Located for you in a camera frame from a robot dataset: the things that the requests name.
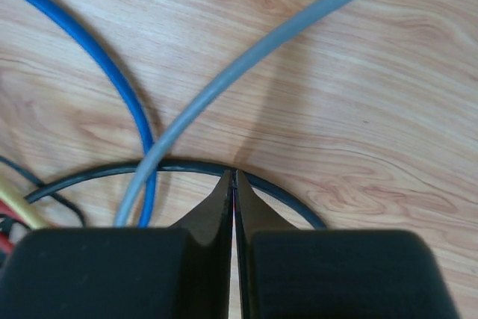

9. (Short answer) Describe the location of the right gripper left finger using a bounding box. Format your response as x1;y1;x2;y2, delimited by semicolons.
1;172;233;318

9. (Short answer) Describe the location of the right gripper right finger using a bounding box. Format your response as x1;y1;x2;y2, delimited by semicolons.
234;171;459;318

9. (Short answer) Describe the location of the black ethernet cable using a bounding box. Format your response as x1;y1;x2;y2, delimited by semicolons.
24;157;329;230

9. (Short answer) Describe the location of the blue ethernet cable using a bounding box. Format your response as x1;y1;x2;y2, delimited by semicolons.
0;0;158;229

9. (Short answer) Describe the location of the yellow ethernet cable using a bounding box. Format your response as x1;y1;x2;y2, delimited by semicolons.
0;179;49;229

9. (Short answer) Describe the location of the red ethernet cable plugged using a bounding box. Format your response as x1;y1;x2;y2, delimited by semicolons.
0;201;27;256

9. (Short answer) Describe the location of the thin black power cable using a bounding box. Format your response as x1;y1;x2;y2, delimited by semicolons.
0;156;87;227

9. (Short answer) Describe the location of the grey ethernet cable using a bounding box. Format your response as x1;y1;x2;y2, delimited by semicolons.
114;0;426;227

